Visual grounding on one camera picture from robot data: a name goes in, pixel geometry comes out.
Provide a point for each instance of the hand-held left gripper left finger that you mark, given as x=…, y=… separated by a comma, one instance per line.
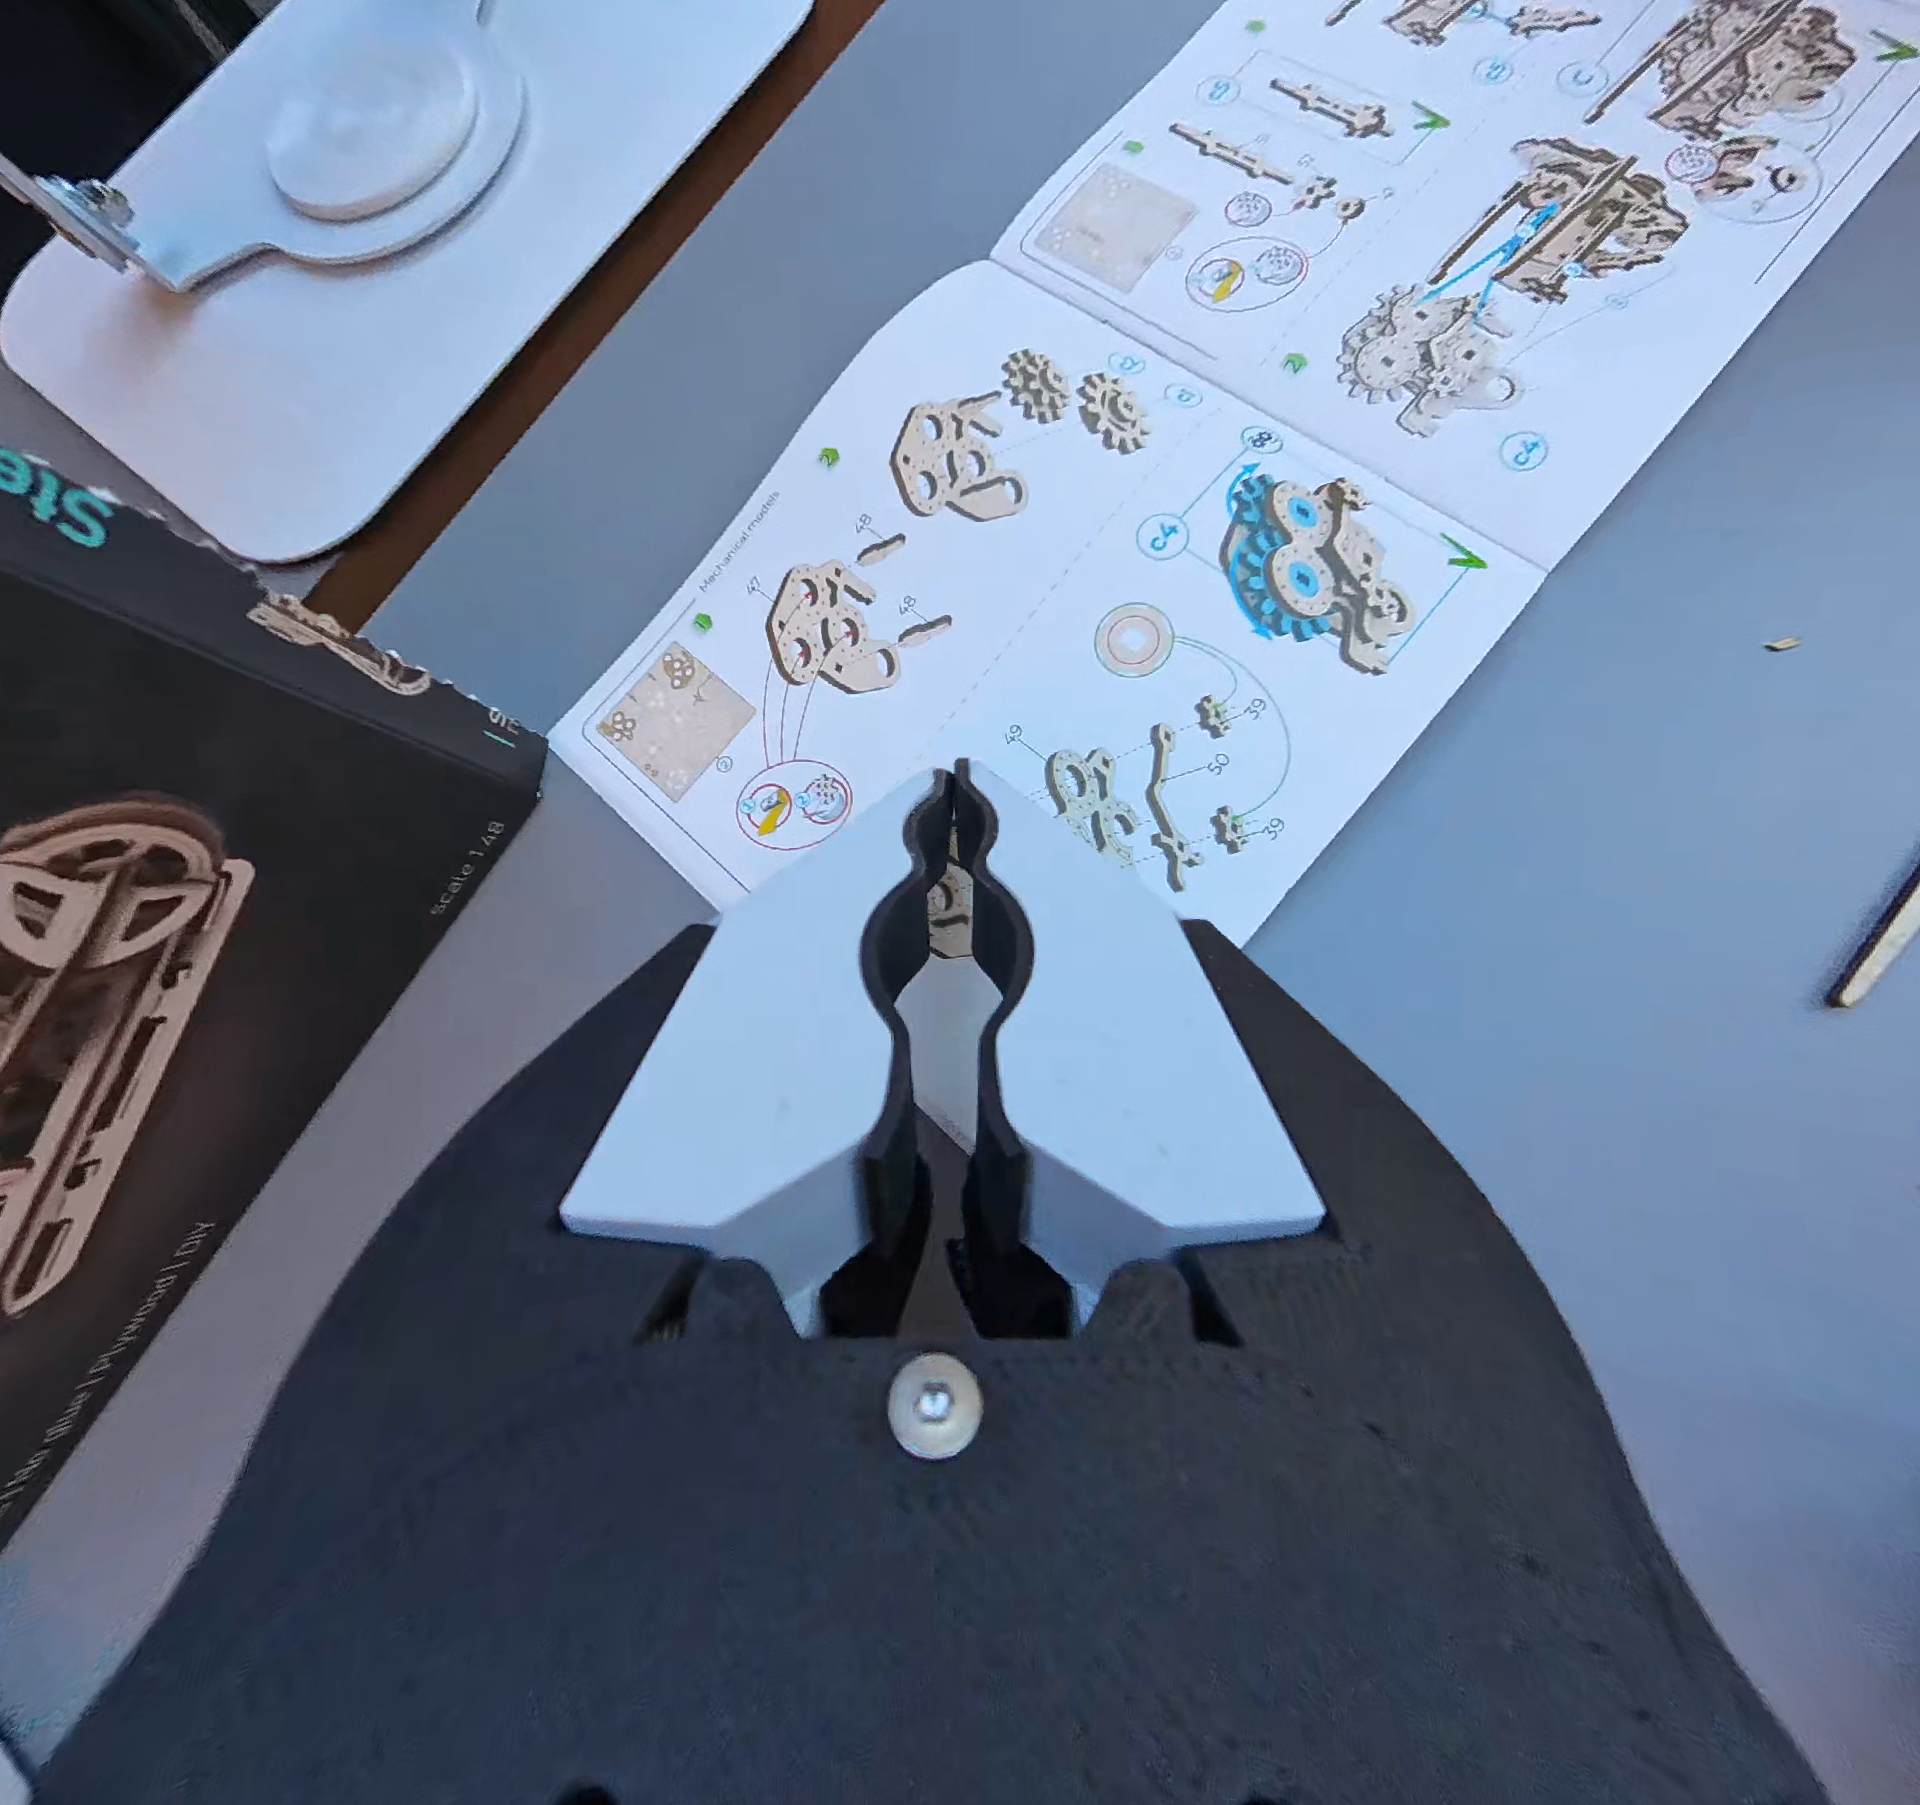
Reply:
x=750, y=1083

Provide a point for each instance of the thin wooden stick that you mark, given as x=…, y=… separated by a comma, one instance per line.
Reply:
x=1875, y=943

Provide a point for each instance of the small wooden part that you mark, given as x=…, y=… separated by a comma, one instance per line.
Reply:
x=946, y=918

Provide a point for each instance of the white document stand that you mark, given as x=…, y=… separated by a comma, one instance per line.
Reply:
x=298, y=381

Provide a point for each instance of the white instruction booklet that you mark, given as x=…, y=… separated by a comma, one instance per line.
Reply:
x=1049, y=607

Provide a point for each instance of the black model kit box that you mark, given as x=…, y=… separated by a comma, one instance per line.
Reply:
x=223, y=934

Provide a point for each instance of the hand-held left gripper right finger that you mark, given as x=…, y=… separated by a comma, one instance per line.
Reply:
x=1139, y=1083

